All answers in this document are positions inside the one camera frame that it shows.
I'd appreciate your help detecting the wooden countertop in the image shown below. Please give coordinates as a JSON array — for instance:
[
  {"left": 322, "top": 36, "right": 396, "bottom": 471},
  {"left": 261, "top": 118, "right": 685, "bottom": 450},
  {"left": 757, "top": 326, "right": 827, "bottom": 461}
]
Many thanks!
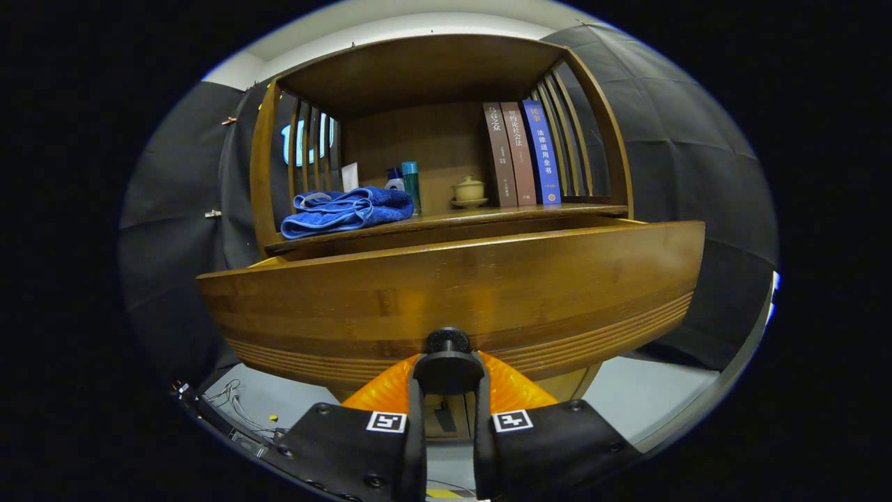
[{"left": 265, "top": 204, "right": 628, "bottom": 255}]

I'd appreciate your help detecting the teal bottle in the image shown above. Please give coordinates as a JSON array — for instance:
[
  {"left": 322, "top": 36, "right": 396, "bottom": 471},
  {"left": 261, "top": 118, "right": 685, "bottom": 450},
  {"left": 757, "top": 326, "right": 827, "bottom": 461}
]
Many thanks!
[{"left": 401, "top": 161, "right": 423, "bottom": 214}]

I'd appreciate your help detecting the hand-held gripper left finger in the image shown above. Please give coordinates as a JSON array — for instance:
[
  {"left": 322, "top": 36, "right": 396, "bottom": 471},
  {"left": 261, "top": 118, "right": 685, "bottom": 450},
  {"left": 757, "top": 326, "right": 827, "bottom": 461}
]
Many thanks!
[{"left": 261, "top": 352, "right": 427, "bottom": 502}]

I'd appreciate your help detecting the blue towel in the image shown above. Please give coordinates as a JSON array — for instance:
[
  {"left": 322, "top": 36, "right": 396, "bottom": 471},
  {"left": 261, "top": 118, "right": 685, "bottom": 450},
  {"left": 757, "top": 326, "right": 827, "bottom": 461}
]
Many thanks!
[{"left": 280, "top": 186, "right": 415, "bottom": 240}]

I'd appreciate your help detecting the yellow lidded teacup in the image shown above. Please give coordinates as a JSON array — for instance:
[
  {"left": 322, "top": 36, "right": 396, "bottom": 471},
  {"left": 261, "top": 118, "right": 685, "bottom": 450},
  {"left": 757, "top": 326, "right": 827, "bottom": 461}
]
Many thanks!
[{"left": 450, "top": 176, "right": 489, "bottom": 209}]

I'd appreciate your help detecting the wooden cabinet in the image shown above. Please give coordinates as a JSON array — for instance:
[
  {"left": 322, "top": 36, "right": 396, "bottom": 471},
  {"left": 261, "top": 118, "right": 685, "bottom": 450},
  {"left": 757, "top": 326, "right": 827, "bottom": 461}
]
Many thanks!
[{"left": 197, "top": 33, "right": 706, "bottom": 440}]

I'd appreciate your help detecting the dark brown book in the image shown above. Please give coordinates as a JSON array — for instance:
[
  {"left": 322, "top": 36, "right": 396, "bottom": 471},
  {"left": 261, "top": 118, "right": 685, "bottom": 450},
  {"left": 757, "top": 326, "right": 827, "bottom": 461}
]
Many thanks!
[{"left": 482, "top": 102, "right": 519, "bottom": 208}]

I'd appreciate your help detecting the blue book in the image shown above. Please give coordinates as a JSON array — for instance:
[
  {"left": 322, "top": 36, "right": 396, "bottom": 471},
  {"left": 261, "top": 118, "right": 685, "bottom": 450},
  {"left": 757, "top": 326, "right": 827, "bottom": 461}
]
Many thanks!
[{"left": 521, "top": 99, "right": 562, "bottom": 205}]

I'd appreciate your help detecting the black round drawer knob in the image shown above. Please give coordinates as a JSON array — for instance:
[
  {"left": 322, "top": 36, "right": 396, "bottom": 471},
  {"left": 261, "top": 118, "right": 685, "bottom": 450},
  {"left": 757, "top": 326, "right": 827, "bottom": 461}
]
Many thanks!
[{"left": 413, "top": 327, "right": 486, "bottom": 395}]

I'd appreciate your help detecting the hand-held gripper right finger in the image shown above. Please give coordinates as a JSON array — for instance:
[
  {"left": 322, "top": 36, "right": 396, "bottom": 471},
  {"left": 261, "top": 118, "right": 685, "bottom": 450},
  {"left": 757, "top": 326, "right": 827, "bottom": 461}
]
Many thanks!
[{"left": 474, "top": 351, "right": 645, "bottom": 502}]

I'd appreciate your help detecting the wooden drawer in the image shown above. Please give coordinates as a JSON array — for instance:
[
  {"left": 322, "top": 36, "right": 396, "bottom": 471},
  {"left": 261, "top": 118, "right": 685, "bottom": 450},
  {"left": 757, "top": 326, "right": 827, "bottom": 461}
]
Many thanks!
[{"left": 197, "top": 216, "right": 706, "bottom": 388}]

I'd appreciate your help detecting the wooden cabinet door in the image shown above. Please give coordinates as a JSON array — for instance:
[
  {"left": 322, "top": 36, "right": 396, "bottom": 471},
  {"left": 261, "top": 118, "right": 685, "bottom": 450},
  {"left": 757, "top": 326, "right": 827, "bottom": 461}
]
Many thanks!
[
  {"left": 533, "top": 366, "right": 603, "bottom": 404},
  {"left": 425, "top": 395, "right": 466, "bottom": 440}
]

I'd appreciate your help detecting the tangle of thin cables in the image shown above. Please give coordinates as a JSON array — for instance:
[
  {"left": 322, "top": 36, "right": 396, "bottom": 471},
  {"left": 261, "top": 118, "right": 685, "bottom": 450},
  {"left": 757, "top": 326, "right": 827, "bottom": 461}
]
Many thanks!
[{"left": 206, "top": 379, "right": 279, "bottom": 436}]

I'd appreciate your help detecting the reddish brown book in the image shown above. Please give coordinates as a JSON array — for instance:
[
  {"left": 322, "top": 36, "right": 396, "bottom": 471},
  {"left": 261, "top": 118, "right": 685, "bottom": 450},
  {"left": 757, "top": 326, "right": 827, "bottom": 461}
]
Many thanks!
[{"left": 500, "top": 101, "right": 538, "bottom": 206}]

